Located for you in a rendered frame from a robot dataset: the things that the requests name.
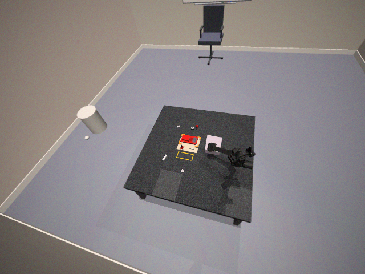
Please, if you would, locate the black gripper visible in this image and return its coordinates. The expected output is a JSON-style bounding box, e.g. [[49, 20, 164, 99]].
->
[[228, 146, 255, 164]]

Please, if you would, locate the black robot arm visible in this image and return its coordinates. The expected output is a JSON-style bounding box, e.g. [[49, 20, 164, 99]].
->
[[207, 143, 253, 169]]

